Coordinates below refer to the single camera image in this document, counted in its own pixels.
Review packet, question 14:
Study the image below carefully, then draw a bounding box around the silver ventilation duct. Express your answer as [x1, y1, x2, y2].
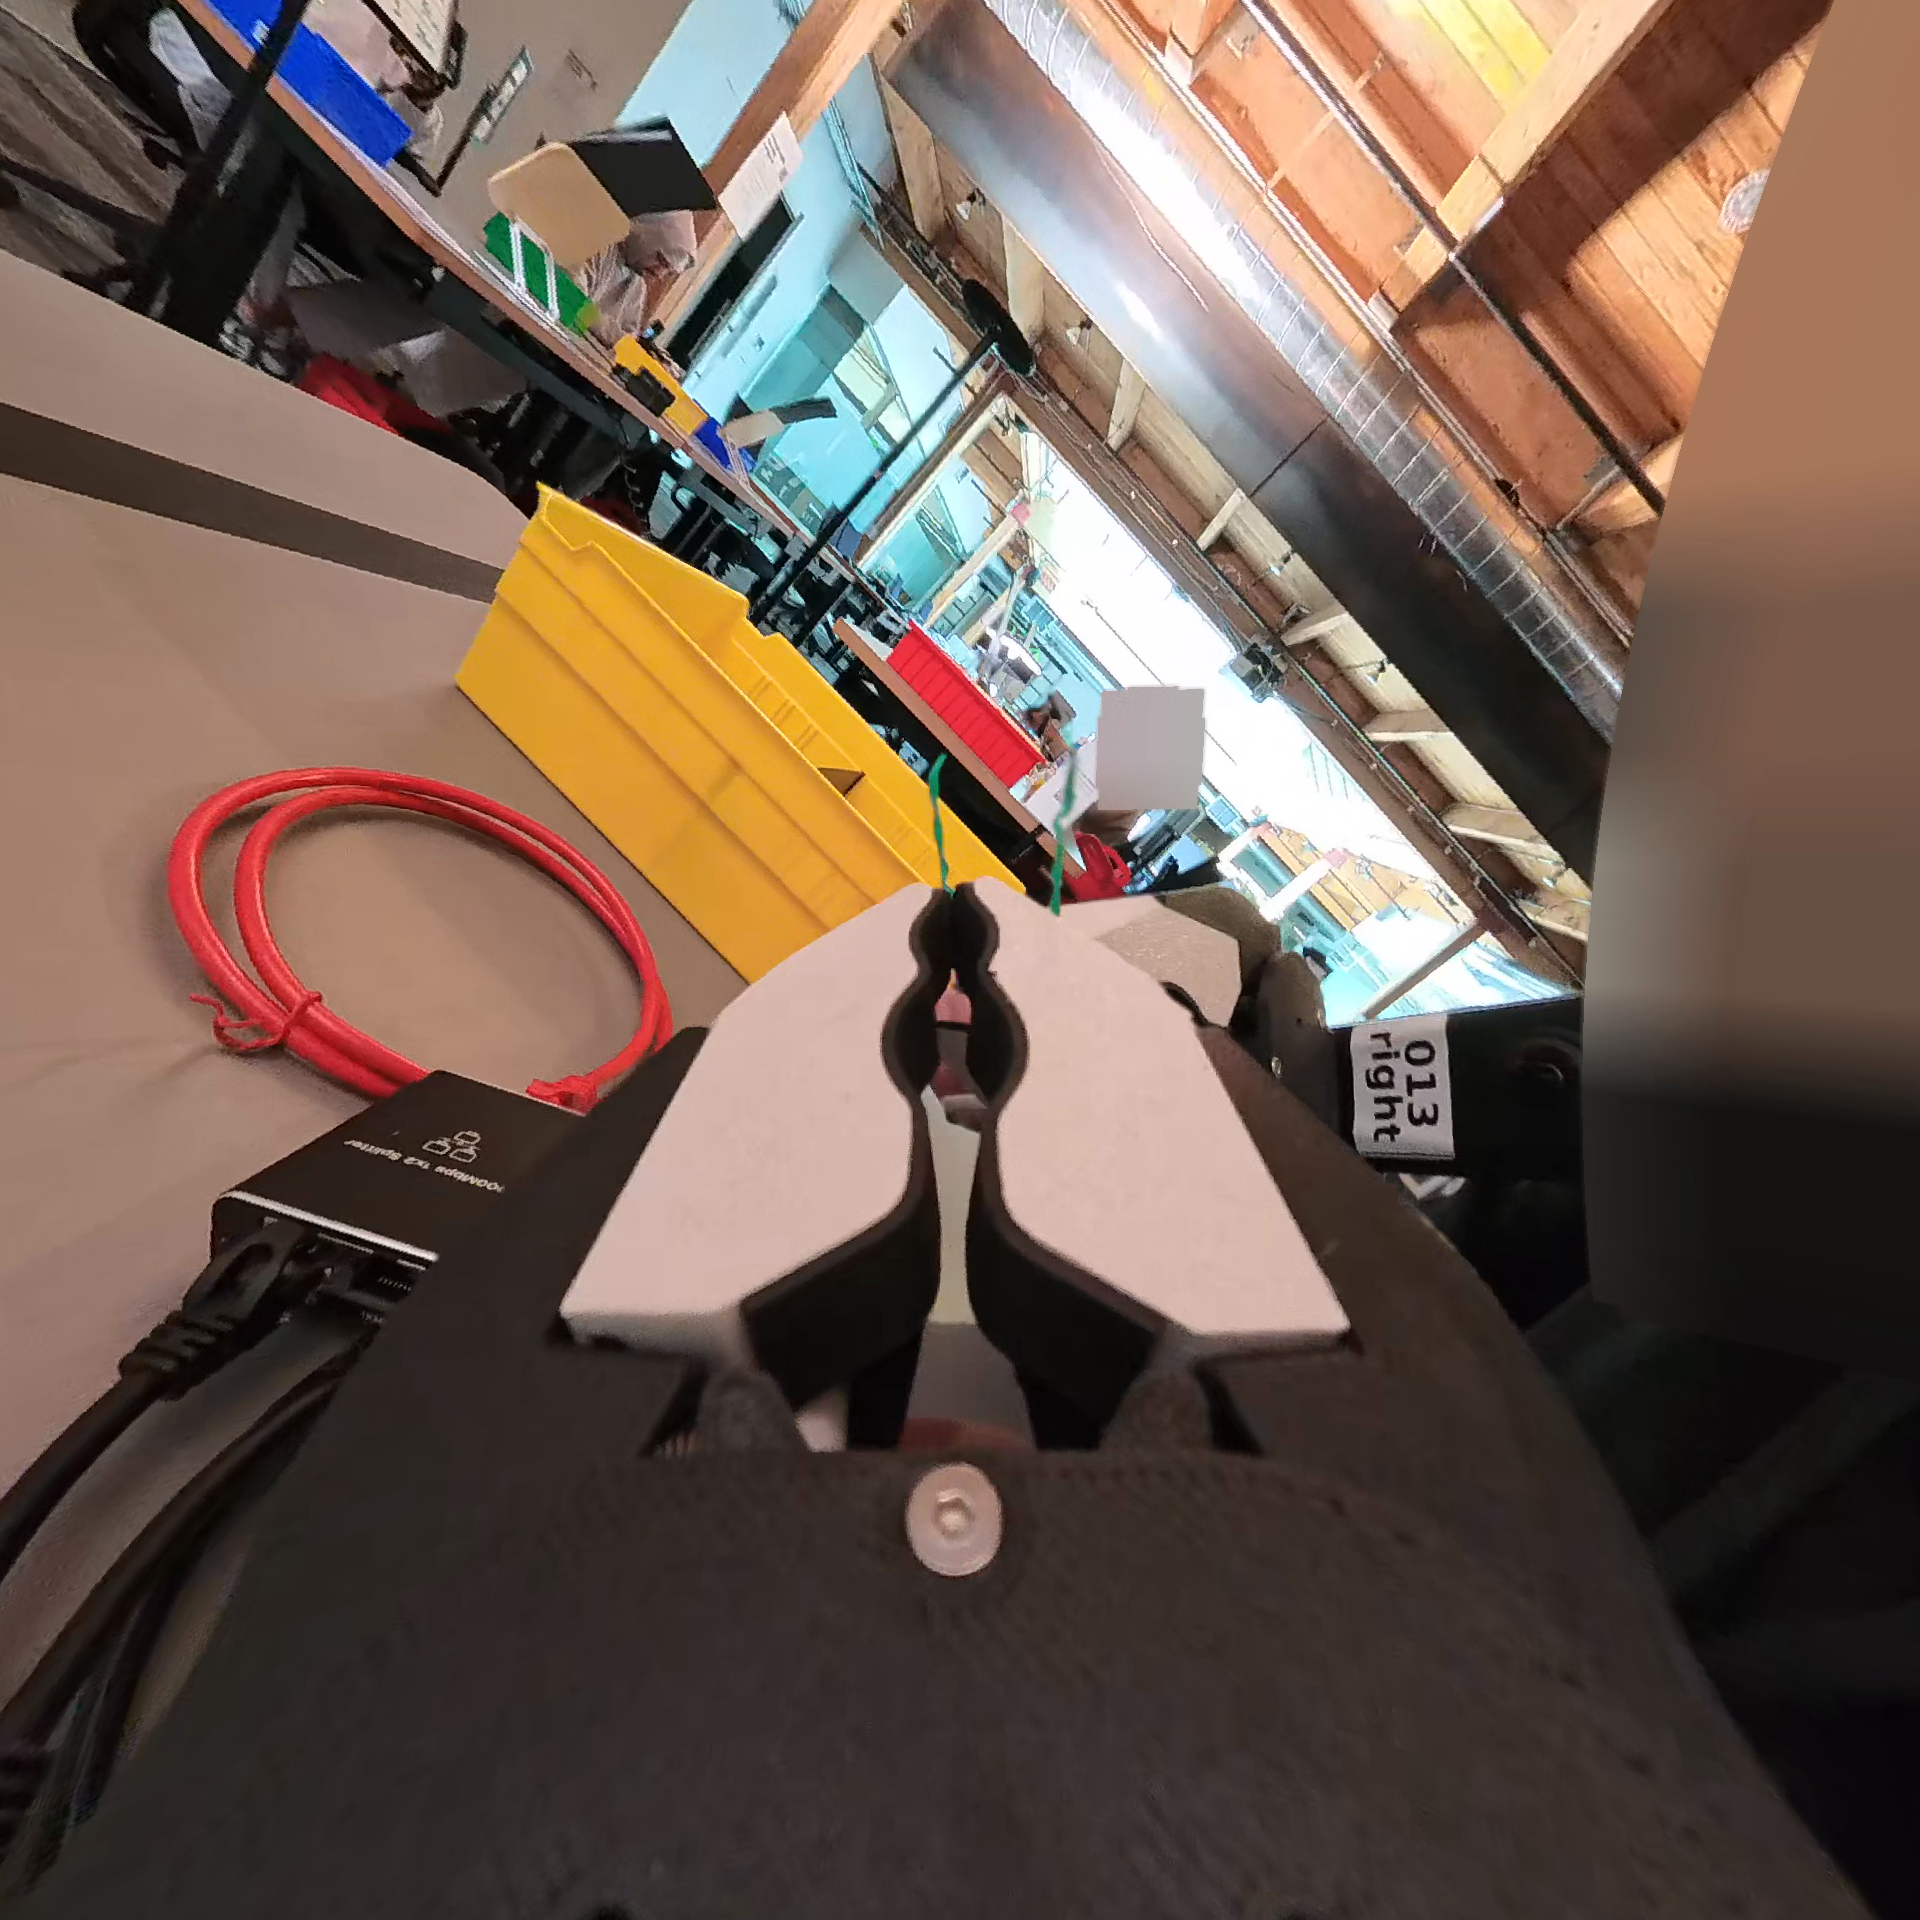
[975, 0, 1635, 722]

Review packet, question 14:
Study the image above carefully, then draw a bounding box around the long work table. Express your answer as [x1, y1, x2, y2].
[172, 0, 903, 600]

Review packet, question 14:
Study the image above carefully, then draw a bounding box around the black light stand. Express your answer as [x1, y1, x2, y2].
[745, 276, 1041, 632]

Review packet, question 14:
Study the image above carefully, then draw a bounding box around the black ethernet splitter box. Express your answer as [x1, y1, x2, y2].
[210, 1066, 602, 1327]

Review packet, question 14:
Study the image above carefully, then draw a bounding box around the red ethernet cable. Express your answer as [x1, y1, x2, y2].
[167, 767, 677, 1116]

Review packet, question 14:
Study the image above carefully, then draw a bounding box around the tan and black board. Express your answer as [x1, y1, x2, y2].
[486, 118, 723, 278]

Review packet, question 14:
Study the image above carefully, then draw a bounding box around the white paper sign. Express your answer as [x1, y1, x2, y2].
[719, 111, 807, 232]

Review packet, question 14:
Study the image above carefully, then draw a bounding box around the yellow and black box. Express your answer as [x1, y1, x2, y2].
[613, 333, 705, 436]

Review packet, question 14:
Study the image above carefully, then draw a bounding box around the green striped box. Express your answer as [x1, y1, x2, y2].
[481, 209, 599, 336]

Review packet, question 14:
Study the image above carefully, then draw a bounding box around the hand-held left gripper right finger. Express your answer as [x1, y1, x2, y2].
[949, 882, 1356, 1453]

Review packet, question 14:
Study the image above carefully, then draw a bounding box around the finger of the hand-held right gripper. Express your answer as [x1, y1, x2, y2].
[1079, 892, 1286, 1037]

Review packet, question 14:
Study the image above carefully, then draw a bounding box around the black ethernet cable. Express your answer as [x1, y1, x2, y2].
[0, 1240, 385, 1788]

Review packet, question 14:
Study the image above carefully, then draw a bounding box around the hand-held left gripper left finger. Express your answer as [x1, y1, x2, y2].
[558, 882, 962, 1453]

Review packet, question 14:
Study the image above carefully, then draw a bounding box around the red plastic bin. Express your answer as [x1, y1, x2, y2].
[884, 618, 1047, 784]

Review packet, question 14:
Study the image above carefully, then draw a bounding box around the yellow plastic bin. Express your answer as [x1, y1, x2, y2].
[455, 485, 1029, 985]

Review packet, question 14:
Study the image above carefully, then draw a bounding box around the green twist tie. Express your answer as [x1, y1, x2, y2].
[923, 754, 1082, 913]

